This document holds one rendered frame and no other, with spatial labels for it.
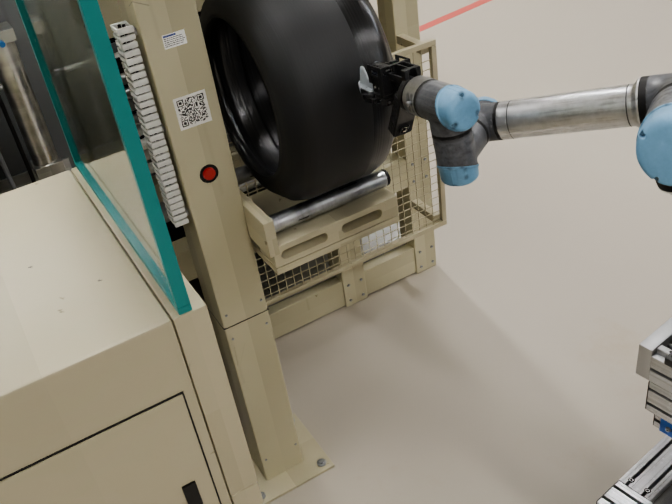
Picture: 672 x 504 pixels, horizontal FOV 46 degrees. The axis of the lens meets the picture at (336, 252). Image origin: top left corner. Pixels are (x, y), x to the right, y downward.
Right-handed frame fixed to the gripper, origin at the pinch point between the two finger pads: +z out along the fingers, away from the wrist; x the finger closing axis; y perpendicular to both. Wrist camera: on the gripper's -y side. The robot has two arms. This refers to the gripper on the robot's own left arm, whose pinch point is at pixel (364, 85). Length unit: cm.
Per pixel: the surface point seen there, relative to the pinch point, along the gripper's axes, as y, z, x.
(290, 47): 11.1, 5.5, 12.8
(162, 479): -28, -51, 71
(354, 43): 8.3, 3.3, -1.0
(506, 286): -116, 61, -79
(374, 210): -36.9, 13.8, -4.5
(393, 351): -117, 57, -25
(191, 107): 1.3, 19.7, 32.5
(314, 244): -39.7, 14.8, 13.0
